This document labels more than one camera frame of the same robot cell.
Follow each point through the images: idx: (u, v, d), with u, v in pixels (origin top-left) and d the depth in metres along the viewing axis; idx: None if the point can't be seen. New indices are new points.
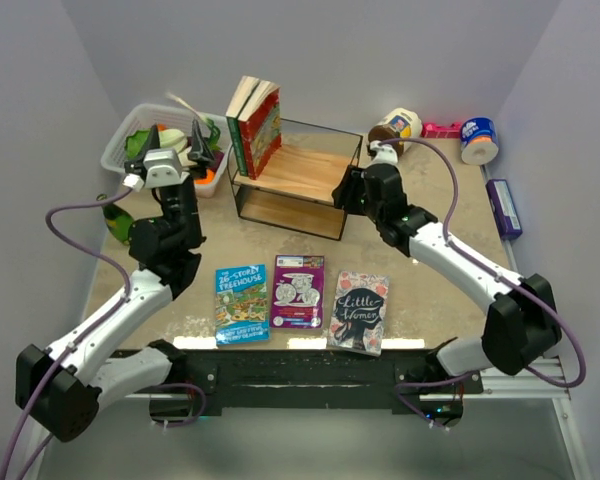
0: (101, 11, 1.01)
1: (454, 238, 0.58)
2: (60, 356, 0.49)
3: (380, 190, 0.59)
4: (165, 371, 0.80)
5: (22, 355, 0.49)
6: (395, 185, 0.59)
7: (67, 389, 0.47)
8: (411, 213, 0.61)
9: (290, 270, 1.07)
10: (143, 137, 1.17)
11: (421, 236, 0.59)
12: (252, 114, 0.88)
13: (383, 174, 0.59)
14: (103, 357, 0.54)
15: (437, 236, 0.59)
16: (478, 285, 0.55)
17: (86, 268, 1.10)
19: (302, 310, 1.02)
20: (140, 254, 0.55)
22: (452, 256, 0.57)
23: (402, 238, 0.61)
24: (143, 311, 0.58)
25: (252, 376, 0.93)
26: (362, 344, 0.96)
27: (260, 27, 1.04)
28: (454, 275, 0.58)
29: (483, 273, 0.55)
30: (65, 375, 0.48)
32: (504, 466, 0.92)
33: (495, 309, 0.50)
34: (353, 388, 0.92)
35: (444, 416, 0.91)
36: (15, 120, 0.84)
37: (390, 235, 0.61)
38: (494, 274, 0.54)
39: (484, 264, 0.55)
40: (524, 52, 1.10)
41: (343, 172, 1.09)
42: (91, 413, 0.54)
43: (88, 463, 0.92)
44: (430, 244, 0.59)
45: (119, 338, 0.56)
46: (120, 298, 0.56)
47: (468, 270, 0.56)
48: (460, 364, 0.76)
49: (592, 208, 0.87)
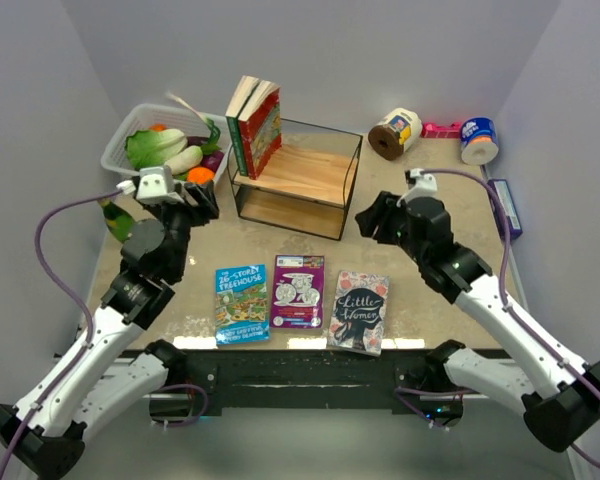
0: (101, 10, 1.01)
1: (513, 303, 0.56)
2: (25, 416, 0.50)
3: (427, 231, 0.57)
4: (162, 379, 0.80)
5: None
6: (442, 228, 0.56)
7: (36, 450, 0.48)
8: (460, 256, 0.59)
9: (290, 270, 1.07)
10: (143, 137, 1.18)
11: (475, 292, 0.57)
12: (252, 114, 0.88)
13: (431, 213, 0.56)
14: (75, 404, 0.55)
15: (493, 294, 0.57)
16: (540, 367, 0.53)
17: (86, 269, 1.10)
19: (302, 310, 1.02)
20: (136, 252, 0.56)
22: (510, 324, 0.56)
23: (450, 284, 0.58)
24: (112, 353, 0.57)
25: (251, 376, 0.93)
26: (362, 344, 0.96)
27: (260, 26, 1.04)
28: (510, 347, 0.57)
29: (544, 353, 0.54)
30: (32, 438, 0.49)
32: (503, 466, 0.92)
33: (560, 405, 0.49)
34: (353, 388, 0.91)
35: (444, 416, 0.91)
36: (15, 120, 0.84)
37: (437, 280, 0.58)
38: (559, 359, 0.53)
39: (546, 344, 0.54)
40: (524, 52, 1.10)
41: (343, 172, 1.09)
42: (76, 452, 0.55)
43: (89, 463, 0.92)
44: (486, 305, 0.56)
45: (89, 383, 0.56)
46: (82, 347, 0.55)
47: (530, 349, 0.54)
48: (467, 380, 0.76)
49: (592, 208, 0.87)
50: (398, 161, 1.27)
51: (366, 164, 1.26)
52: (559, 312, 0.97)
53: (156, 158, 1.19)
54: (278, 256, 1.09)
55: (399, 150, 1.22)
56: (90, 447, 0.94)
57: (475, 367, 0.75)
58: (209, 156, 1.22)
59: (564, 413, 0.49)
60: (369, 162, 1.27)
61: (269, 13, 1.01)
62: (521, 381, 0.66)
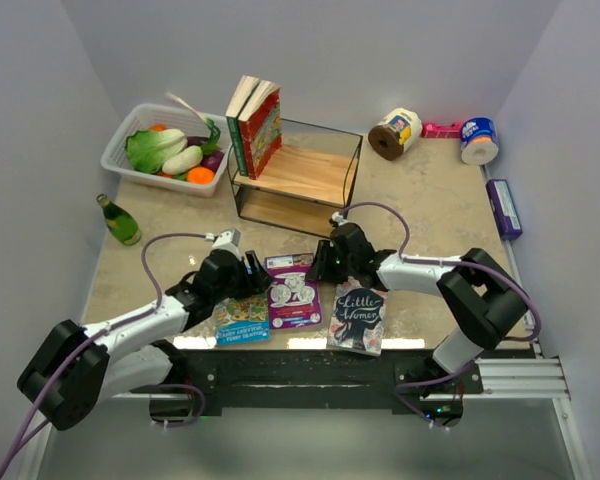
0: (100, 10, 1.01)
1: (406, 254, 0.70)
2: (96, 335, 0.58)
3: (346, 246, 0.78)
4: (164, 373, 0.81)
5: (62, 326, 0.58)
6: (357, 239, 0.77)
7: (94, 365, 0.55)
8: (376, 255, 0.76)
9: (282, 271, 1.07)
10: (144, 138, 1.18)
11: (385, 265, 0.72)
12: (252, 114, 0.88)
13: (345, 230, 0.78)
14: (120, 351, 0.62)
15: (394, 259, 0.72)
16: (431, 276, 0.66)
17: (86, 269, 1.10)
19: (300, 309, 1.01)
20: (214, 263, 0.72)
22: (406, 266, 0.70)
23: (377, 280, 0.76)
24: (165, 325, 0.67)
25: (251, 376, 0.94)
26: (362, 344, 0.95)
27: (260, 27, 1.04)
28: (423, 284, 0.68)
29: (431, 266, 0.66)
30: (94, 353, 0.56)
32: (504, 466, 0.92)
33: (445, 285, 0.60)
34: (353, 388, 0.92)
35: (444, 416, 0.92)
36: (14, 120, 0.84)
37: (365, 279, 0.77)
38: (438, 262, 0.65)
39: (427, 260, 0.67)
40: (524, 53, 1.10)
41: (343, 172, 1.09)
42: (87, 406, 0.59)
43: (88, 463, 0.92)
44: (391, 267, 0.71)
45: (135, 341, 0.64)
46: (152, 307, 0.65)
47: (420, 270, 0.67)
48: (456, 360, 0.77)
49: (592, 208, 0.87)
50: (398, 162, 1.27)
51: (366, 164, 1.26)
52: (559, 312, 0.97)
53: (156, 158, 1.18)
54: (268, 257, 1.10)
55: (399, 150, 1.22)
56: (90, 447, 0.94)
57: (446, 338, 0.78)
58: (209, 155, 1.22)
59: (450, 289, 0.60)
60: (369, 162, 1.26)
61: (270, 13, 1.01)
62: None
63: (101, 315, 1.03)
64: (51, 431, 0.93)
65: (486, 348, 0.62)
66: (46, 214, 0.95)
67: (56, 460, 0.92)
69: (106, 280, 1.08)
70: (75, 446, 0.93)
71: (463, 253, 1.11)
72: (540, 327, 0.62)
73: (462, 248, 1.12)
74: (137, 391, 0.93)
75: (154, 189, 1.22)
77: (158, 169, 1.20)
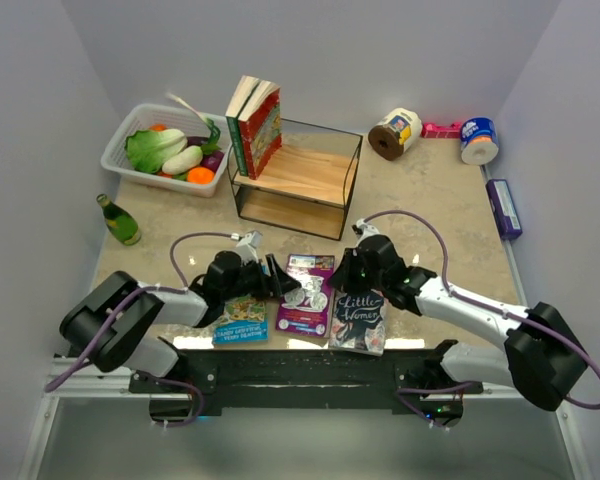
0: (100, 11, 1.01)
1: (455, 287, 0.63)
2: (147, 286, 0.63)
3: (378, 261, 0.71)
4: (174, 361, 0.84)
5: (118, 274, 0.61)
6: (389, 255, 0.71)
7: (149, 309, 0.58)
8: (411, 274, 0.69)
9: (302, 271, 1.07)
10: (144, 137, 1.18)
11: (425, 292, 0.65)
12: (252, 114, 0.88)
13: (378, 244, 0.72)
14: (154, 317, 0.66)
15: (438, 288, 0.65)
16: (490, 326, 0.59)
17: (86, 269, 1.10)
19: (308, 316, 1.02)
20: (221, 267, 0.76)
22: (459, 302, 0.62)
23: (410, 298, 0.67)
24: (188, 311, 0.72)
25: (251, 376, 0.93)
26: (364, 344, 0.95)
27: (260, 27, 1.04)
28: (469, 323, 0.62)
29: (491, 313, 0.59)
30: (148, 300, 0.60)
32: (503, 466, 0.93)
33: (514, 348, 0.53)
34: (354, 388, 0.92)
35: (444, 416, 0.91)
36: (16, 121, 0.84)
37: (397, 299, 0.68)
38: (501, 311, 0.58)
39: (488, 305, 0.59)
40: (524, 53, 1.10)
41: (344, 172, 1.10)
42: (127, 356, 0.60)
43: (88, 464, 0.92)
44: (434, 298, 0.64)
45: (164, 314, 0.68)
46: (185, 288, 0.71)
47: (477, 315, 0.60)
48: (466, 373, 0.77)
49: (592, 208, 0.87)
50: (398, 162, 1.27)
51: (366, 164, 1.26)
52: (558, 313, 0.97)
53: (157, 158, 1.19)
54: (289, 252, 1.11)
55: (399, 150, 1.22)
56: (90, 446, 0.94)
57: (467, 356, 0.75)
58: (209, 155, 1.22)
59: (520, 355, 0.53)
60: (369, 161, 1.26)
61: (270, 13, 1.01)
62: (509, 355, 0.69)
63: None
64: (50, 431, 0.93)
65: (541, 405, 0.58)
66: (46, 214, 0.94)
67: (56, 460, 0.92)
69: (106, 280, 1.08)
70: (74, 445, 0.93)
71: (463, 253, 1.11)
72: None
73: (462, 248, 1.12)
74: (136, 392, 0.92)
75: (154, 189, 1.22)
77: (158, 169, 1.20)
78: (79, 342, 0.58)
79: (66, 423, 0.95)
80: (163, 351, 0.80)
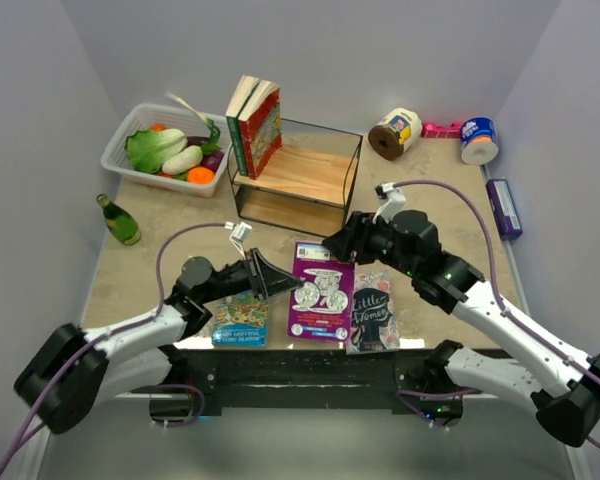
0: (100, 11, 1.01)
1: (510, 309, 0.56)
2: (95, 338, 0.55)
3: (416, 246, 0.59)
4: (167, 371, 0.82)
5: (62, 329, 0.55)
6: (430, 241, 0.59)
7: (92, 371, 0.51)
8: (451, 266, 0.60)
9: (313, 265, 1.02)
10: (144, 138, 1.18)
11: (472, 300, 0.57)
12: (252, 113, 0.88)
13: (418, 228, 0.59)
14: (123, 354, 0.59)
15: (489, 300, 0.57)
16: (546, 367, 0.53)
17: (86, 269, 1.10)
19: (325, 320, 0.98)
20: (189, 282, 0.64)
22: (512, 327, 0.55)
23: (445, 295, 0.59)
24: (162, 337, 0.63)
25: (252, 376, 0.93)
26: (381, 344, 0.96)
27: (259, 26, 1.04)
28: (515, 352, 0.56)
29: (549, 353, 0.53)
30: (90, 360, 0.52)
32: (504, 466, 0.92)
33: (573, 404, 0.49)
34: (353, 388, 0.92)
35: (444, 417, 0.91)
36: (15, 120, 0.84)
37: (431, 293, 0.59)
38: (565, 357, 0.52)
39: (548, 344, 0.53)
40: (524, 53, 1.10)
41: (344, 173, 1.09)
42: (81, 411, 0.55)
43: (88, 464, 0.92)
44: (484, 312, 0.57)
45: (138, 347, 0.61)
46: (150, 315, 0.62)
47: (534, 351, 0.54)
48: (470, 383, 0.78)
49: (593, 207, 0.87)
50: (398, 162, 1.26)
51: (366, 164, 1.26)
52: (558, 313, 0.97)
53: (157, 158, 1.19)
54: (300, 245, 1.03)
55: (399, 150, 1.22)
56: (90, 446, 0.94)
57: (477, 368, 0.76)
58: (209, 155, 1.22)
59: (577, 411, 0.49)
60: (369, 161, 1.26)
61: (270, 13, 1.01)
62: (526, 378, 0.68)
63: (100, 314, 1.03)
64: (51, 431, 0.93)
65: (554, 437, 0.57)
66: (46, 213, 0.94)
67: (56, 460, 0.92)
69: (106, 279, 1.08)
70: (74, 446, 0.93)
71: (463, 253, 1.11)
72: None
73: (461, 248, 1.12)
74: (138, 391, 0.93)
75: (153, 189, 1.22)
77: (158, 169, 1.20)
78: (29, 405, 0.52)
79: None
80: (149, 365, 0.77)
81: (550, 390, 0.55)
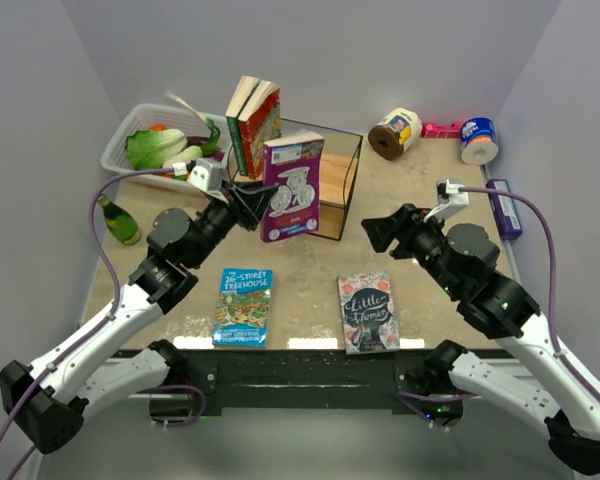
0: (100, 11, 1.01)
1: (565, 351, 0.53)
2: (39, 376, 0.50)
3: (473, 267, 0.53)
4: (165, 372, 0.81)
5: (9, 369, 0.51)
6: (491, 264, 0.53)
7: (44, 410, 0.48)
8: (504, 291, 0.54)
9: (286, 168, 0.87)
10: (144, 137, 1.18)
11: (526, 337, 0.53)
12: (252, 113, 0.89)
13: (478, 248, 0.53)
14: (89, 369, 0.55)
15: (543, 338, 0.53)
16: (589, 415, 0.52)
17: (86, 269, 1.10)
19: (297, 217, 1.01)
20: (161, 240, 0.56)
22: (564, 372, 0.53)
23: (496, 324, 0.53)
24: (132, 328, 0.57)
25: (252, 376, 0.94)
26: (382, 344, 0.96)
27: (259, 27, 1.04)
28: (557, 391, 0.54)
29: (594, 401, 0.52)
30: (41, 398, 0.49)
32: (503, 467, 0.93)
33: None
34: (353, 388, 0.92)
35: (444, 416, 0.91)
36: (15, 121, 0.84)
37: (481, 319, 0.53)
38: None
39: (595, 392, 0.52)
40: (524, 53, 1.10)
41: (344, 172, 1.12)
42: (75, 426, 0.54)
43: (88, 464, 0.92)
44: (537, 352, 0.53)
45: (106, 353, 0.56)
46: (105, 317, 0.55)
47: (580, 397, 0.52)
48: (472, 388, 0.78)
49: (593, 207, 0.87)
50: (398, 162, 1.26)
51: (366, 164, 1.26)
52: (558, 313, 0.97)
53: (157, 158, 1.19)
54: (271, 146, 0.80)
55: (399, 150, 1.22)
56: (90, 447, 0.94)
57: (484, 378, 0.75)
58: (209, 155, 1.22)
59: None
60: (369, 161, 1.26)
61: (270, 13, 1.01)
62: (539, 399, 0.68)
63: None
64: None
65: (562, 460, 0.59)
66: (46, 214, 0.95)
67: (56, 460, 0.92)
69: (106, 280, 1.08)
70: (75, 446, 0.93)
71: None
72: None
73: None
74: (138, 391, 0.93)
75: (154, 189, 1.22)
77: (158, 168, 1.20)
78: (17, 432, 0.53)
79: None
80: (146, 370, 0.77)
81: (577, 429, 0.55)
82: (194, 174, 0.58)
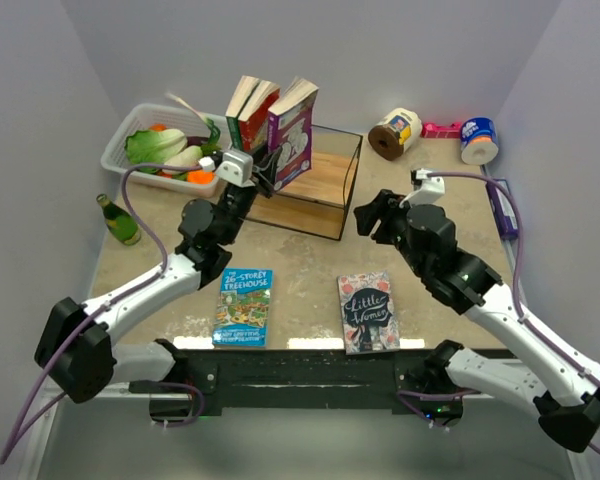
0: (100, 11, 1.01)
1: (529, 315, 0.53)
2: (95, 311, 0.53)
3: (431, 243, 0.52)
4: (170, 365, 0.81)
5: (62, 303, 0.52)
6: (449, 238, 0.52)
7: (96, 345, 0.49)
8: (467, 266, 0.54)
9: (289, 125, 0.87)
10: (144, 137, 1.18)
11: (489, 305, 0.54)
12: (253, 113, 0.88)
13: (433, 224, 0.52)
14: (133, 320, 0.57)
15: (505, 306, 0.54)
16: (561, 379, 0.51)
17: (85, 269, 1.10)
19: (295, 164, 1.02)
20: (191, 230, 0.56)
22: (529, 336, 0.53)
23: (461, 296, 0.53)
24: (175, 291, 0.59)
25: (252, 376, 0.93)
26: (381, 344, 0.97)
27: (259, 27, 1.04)
28: (529, 360, 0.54)
29: (565, 363, 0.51)
30: (94, 332, 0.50)
32: (504, 467, 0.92)
33: (587, 417, 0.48)
34: (354, 388, 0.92)
35: (444, 416, 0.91)
36: (16, 121, 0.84)
37: (446, 294, 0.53)
38: (580, 368, 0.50)
39: (564, 353, 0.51)
40: (524, 54, 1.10)
41: (345, 172, 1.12)
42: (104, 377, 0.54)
43: (87, 464, 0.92)
44: (501, 318, 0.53)
45: (148, 308, 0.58)
46: (156, 273, 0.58)
47: (549, 359, 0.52)
48: (470, 381, 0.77)
49: (593, 207, 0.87)
50: (398, 162, 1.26)
51: (366, 164, 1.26)
52: (558, 313, 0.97)
53: (157, 158, 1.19)
54: (278, 114, 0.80)
55: (399, 150, 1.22)
56: (89, 447, 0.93)
57: (478, 370, 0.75)
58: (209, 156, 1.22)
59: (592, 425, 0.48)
60: (369, 161, 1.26)
61: (270, 13, 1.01)
62: (529, 382, 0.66)
63: None
64: (50, 431, 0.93)
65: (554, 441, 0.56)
66: (46, 213, 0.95)
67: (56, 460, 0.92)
69: (106, 279, 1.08)
70: (74, 446, 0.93)
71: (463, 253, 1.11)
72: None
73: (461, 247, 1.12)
74: (137, 392, 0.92)
75: (154, 189, 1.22)
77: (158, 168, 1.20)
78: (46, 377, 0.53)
79: (65, 424, 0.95)
80: (156, 357, 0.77)
81: (560, 400, 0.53)
82: (229, 171, 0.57)
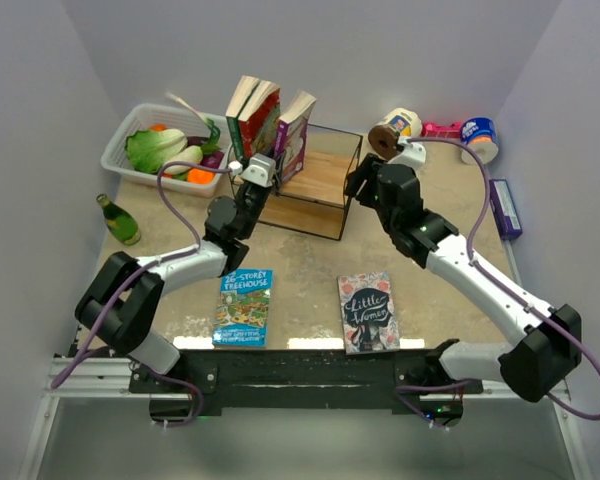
0: (100, 11, 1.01)
1: (479, 258, 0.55)
2: (149, 263, 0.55)
3: (397, 196, 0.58)
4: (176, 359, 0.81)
5: (115, 255, 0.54)
6: (411, 194, 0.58)
7: (151, 290, 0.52)
8: (428, 221, 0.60)
9: (290, 134, 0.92)
10: (144, 138, 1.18)
11: (442, 251, 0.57)
12: (252, 113, 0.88)
13: (399, 178, 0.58)
14: (169, 286, 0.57)
15: (458, 251, 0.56)
16: (506, 314, 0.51)
17: (86, 269, 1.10)
19: (291, 166, 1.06)
20: (217, 224, 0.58)
22: (477, 277, 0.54)
23: (420, 248, 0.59)
24: (205, 269, 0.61)
25: (251, 376, 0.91)
26: (381, 344, 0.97)
27: (259, 27, 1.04)
28: (482, 303, 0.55)
29: (510, 300, 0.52)
30: (149, 279, 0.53)
32: (504, 466, 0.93)
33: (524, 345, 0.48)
34: (354, 388, 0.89)
35: (444, 416, 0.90)
36: (16, 121, 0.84)
37: (406, 245, 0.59)
38: (524, 303, 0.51)
39: (511, 290, 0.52)
40: (524, 54, 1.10)
41: (344, 172, 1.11)
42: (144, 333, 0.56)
43: (87, 464, 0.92)
44: (452, 262, 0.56)
45: (182, 279, 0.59)
46: (193, 247, 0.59)
47: (495, 297, 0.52)
48: (464, 371, 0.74)
49: (592, 207, 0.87)
50: None
51: None
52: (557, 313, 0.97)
53: (156, 158, 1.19)
54: (288, 122, 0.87)
55: None
56: (89, 447, 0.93)
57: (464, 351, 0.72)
58: (209, 155, 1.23)
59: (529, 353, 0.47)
60: None
61: (270, 13, 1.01)
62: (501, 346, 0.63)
63: None
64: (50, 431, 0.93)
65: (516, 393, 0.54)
66: (47, 214, 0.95)
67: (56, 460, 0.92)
69: None
70: (73, 446, 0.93)
71: None
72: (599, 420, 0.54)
73: None
74: (135, 392, 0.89)
75: (153, 189, 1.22)
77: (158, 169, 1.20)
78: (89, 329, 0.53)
79: (65, 424, 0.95)
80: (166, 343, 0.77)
81: (513, 342, 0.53)
82: (254, 173, 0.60)
